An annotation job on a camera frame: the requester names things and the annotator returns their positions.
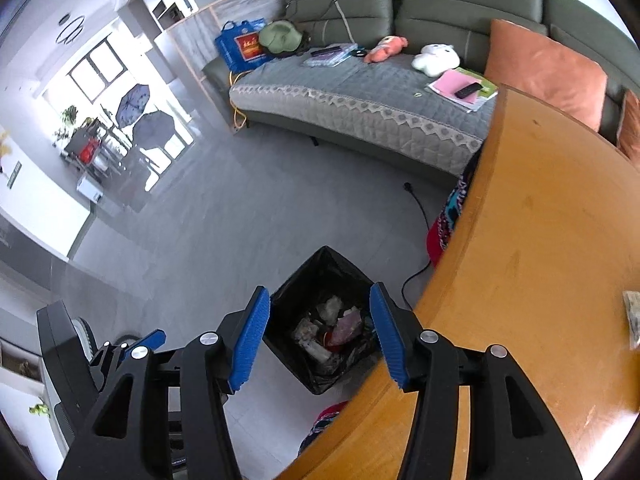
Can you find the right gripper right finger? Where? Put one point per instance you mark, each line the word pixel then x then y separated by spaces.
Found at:
pixel 513 435

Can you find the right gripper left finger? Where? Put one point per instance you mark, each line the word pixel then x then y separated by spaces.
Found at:
pixel 160 414

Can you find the silver snack packet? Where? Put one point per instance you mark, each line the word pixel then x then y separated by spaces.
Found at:
pixel 631 301

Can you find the black trash bin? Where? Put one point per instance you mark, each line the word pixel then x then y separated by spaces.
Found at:
pixel 320 325

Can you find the small orange cushion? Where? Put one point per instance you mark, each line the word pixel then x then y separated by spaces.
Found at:
pixel 628 134

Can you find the pink and green books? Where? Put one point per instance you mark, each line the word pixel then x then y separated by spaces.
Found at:
pixel 466 89

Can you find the grey quilted sofa cover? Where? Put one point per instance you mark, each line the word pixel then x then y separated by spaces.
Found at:
pixel 386 104

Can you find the blue shopping bag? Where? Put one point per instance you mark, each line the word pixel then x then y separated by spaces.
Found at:
pixel 238 45

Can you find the large orange cushion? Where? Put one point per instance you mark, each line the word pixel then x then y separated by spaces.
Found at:
pixel 545 69

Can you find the white plush toy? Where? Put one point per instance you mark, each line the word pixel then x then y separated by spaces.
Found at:
pixel 436 59

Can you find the green hat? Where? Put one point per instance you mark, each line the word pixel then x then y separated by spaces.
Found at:
pixel 282 39

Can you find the pink plush toy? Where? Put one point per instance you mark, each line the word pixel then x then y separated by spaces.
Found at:
pixel 386 48

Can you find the green leather sofa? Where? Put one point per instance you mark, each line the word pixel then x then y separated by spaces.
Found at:
pixel 465 24

